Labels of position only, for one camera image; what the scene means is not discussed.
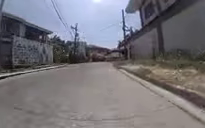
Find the low building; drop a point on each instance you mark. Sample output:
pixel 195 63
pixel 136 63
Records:
pixel 98 53

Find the grey concrete road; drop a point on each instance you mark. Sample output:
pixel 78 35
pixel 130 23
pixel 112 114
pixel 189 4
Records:
pixel 90 96

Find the green bushes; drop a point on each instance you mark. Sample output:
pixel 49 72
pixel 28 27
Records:
pixel 65 53

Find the concrete kerb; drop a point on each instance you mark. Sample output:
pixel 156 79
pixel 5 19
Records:
pixel 163 94
pixel 26 71

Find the dry grass verge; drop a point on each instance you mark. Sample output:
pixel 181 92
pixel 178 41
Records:
pixel 176 75

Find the large grey concrete building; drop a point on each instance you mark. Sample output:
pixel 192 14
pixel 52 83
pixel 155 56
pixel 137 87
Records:
pixel 183 30

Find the building with pale painted wall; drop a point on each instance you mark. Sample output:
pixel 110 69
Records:
pixel 26 50

